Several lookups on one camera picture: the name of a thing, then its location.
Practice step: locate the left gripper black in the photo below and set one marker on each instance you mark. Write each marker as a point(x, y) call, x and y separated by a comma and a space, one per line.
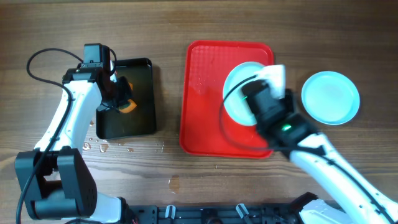
point(127, 93)

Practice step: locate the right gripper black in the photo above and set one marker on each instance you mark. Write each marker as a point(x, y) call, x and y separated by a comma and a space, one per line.
point(289, 99)

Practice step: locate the orange green sponge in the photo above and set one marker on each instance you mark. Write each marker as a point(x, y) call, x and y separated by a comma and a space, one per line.
point(127, 103)

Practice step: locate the light blue plate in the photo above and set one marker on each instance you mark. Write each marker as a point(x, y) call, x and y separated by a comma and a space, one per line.
point(235, 105)
point(330, 98)

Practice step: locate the light blue plate top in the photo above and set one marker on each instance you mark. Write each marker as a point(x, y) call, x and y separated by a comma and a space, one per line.
point(235, 105)

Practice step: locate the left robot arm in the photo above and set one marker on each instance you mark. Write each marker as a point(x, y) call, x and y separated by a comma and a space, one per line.
point(54, 179)

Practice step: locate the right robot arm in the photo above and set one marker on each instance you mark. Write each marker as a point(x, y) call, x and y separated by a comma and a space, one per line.
point(287, 131)

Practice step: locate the black water tray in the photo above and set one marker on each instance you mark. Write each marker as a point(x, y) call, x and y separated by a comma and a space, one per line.
point(141, 120)

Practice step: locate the red plastic tray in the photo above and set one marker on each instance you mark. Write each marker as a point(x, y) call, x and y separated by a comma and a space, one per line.
point(206, 129)

